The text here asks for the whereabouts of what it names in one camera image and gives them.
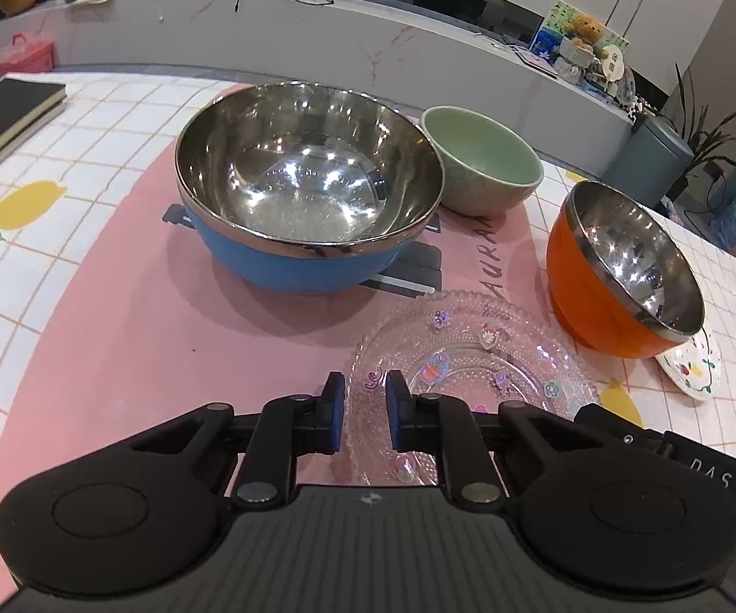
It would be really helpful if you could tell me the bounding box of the pink table runner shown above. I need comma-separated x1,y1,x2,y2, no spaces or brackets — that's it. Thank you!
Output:
0,80,602,598

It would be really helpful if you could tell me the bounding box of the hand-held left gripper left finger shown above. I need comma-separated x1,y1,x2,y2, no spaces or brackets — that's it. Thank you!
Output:
126,370,347,512

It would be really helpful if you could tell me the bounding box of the landscape picture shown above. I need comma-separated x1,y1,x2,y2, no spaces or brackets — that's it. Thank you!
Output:
531,0,631,71

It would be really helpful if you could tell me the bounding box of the grey trash bin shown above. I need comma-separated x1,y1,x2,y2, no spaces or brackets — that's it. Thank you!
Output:
603,111,696,205

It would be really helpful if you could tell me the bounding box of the white painted plate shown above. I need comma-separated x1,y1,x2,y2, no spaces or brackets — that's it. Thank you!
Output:
654,325,723,402

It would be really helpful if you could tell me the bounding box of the long-leaf potted plant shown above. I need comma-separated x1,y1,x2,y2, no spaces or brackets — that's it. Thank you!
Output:
662,64,736,199

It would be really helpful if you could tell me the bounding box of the blue steel bowl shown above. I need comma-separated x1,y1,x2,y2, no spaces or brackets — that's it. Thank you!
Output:
174,83,444,296

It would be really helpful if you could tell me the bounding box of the green ceramic bowl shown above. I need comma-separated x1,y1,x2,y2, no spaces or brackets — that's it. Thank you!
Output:
420,106,545,217

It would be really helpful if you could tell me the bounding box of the pink storage box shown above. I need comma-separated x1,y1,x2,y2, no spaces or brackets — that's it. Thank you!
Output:
0,34,56,76

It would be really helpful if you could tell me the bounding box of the brown teddy bear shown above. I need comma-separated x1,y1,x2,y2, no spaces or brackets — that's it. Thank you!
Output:
566,14,605,45

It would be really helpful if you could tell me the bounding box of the white marble tv cabinet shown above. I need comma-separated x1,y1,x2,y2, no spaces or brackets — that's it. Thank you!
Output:
0,0,643,173

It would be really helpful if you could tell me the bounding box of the orange steel bowl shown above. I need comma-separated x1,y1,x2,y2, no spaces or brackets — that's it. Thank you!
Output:
545,180,706,360

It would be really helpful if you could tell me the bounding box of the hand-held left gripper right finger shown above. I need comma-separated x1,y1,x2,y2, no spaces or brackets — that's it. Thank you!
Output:
384,369,600,504

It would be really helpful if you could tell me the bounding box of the clear glass plate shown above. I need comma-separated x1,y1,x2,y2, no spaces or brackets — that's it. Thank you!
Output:
346,290,601,487

